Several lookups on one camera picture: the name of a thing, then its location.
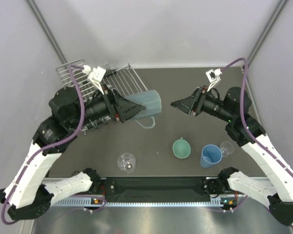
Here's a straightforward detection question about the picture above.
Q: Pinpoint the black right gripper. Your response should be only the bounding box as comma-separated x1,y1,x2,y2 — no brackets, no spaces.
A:
171,85,234,123

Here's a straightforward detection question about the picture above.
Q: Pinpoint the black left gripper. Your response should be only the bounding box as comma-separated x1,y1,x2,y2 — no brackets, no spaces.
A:
69,82,146,129

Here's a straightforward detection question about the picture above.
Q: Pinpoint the blue-grey ceramic mug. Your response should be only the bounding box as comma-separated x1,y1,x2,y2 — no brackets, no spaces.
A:
125,90,162,129

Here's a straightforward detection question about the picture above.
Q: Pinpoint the green teal mug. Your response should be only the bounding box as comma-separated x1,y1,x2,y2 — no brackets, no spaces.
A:
172,137,191,159

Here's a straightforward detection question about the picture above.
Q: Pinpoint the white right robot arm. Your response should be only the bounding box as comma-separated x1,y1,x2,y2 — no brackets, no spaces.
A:
171,86,293,226

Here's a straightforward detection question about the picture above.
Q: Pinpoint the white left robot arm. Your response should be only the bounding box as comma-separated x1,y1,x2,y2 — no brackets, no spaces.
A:
0,85,146,225

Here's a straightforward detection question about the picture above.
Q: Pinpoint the blue plastic cup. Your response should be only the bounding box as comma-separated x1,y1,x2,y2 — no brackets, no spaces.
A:
200,144,223,168

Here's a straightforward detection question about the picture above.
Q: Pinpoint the clear glass tumbler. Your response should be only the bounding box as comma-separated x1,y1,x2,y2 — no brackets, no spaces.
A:
117,153,136,173

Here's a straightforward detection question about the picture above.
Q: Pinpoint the clear wine glass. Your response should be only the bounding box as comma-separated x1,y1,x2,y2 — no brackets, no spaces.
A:
220,141,234,157

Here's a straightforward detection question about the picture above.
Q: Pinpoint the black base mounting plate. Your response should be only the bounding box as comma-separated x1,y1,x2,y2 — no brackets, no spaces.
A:
72,175,245,202

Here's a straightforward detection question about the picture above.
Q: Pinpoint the metal wire dish rack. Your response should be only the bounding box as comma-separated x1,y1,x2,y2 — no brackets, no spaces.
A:
49,59,160,132

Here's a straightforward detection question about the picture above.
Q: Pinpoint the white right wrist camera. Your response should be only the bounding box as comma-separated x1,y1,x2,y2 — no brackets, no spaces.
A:
206,68,222,92

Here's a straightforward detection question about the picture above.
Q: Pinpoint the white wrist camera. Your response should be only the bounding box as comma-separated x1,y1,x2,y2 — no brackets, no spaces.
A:
82,65,106,95
206,68,222,92

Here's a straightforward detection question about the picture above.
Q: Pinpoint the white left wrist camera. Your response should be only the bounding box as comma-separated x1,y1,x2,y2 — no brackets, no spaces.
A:
82,65,106,95

